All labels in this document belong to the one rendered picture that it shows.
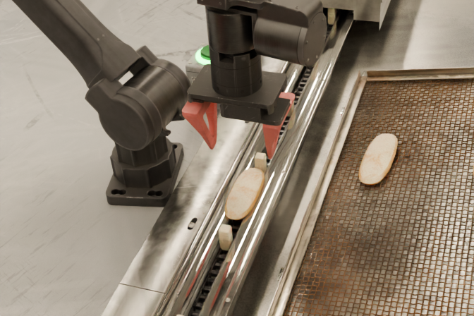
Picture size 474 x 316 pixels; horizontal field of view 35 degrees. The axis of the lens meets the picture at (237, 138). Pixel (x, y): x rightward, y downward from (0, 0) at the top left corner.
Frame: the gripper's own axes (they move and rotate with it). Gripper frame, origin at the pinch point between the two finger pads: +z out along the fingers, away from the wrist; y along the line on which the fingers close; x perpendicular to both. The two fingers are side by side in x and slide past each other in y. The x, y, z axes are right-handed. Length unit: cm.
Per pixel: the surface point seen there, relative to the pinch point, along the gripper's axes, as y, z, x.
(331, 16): 0.4, 7.5, 46.9
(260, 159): 0.6, 6.0, 4.9
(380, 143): 15.7, 1.8, 6.9
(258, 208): 2.5, 7.8, -2.2
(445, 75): 21.7, 1.5, 23.5
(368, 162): 15.0, 2.0, 3.1
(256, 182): 1.1, 6.9, 1.4
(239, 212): 0.7, 7.2, -4.2
